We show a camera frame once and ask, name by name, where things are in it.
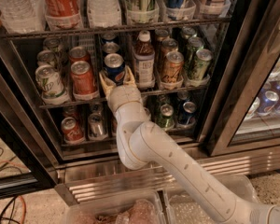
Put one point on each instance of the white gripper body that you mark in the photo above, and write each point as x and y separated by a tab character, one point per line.
123	95

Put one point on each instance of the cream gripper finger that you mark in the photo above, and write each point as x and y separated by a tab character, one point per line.
129	78
107	84

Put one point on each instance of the blue pepsi can front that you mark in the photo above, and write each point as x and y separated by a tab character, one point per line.
115	68

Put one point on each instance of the blue pepsi can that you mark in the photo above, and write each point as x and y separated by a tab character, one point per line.
115	68
111	47
109	37

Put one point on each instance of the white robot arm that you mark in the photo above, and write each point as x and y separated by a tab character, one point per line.
140	141

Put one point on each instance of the red coke can front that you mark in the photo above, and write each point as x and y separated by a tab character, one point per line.
83	78

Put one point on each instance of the red coke can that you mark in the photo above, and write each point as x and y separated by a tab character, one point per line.
79	53
83	78

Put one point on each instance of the orange can bottom shelf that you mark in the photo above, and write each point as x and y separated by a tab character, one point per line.
113	126

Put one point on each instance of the silver can bottom shelf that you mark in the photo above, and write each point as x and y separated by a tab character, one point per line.
96	125

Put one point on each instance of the red coke can rear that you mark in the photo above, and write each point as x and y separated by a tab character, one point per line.
79	53

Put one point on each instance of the gold can front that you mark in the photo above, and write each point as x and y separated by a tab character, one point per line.
172	66

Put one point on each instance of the gold can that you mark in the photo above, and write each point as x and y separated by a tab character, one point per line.
172	66
167	45
160	35

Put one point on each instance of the green can bottom shelf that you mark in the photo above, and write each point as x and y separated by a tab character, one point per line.
165	117

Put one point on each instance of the blue pepsi can rear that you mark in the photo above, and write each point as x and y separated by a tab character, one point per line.
109	37

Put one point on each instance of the gold can rear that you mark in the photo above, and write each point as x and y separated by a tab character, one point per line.
160	35

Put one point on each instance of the red can bottom shelf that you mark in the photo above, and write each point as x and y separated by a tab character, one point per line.
72	132

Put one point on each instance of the white green soda can front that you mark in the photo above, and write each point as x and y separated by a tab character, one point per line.
49	80

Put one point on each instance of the white green soda can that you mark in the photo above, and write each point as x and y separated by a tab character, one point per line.
46	57
54	44
49	80

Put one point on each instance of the blue can bottom shelf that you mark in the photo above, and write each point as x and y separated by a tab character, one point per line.
186	113

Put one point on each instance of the white green soda can rear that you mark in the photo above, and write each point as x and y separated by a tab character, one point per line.
54	44

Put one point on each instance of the clear water bottle top middle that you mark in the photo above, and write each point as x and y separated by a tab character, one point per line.
104	13

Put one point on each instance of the clear water bottle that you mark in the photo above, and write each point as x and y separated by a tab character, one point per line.
104	13
23	16

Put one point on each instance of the steel fridge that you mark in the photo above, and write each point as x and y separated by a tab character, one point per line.
93	169

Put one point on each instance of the left fridge glass door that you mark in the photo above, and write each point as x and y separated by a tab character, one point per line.
24	166

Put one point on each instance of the fridge glass door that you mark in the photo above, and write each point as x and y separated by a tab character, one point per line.
24	166
247	66

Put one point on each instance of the right fridge glass door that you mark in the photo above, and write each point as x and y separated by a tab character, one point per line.
247	66

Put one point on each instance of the iced tea bottle white label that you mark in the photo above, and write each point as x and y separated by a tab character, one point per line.
143	60

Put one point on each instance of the left clear plastic bin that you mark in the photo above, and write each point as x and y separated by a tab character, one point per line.
141	206

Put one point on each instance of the clear plastic bin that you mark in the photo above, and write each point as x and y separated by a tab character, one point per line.
182	209
141	206

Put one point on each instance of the clear water bottle top left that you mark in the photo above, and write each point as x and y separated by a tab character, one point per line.
23	16

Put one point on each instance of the right clear plastic bin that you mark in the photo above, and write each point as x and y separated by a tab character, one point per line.
182	209

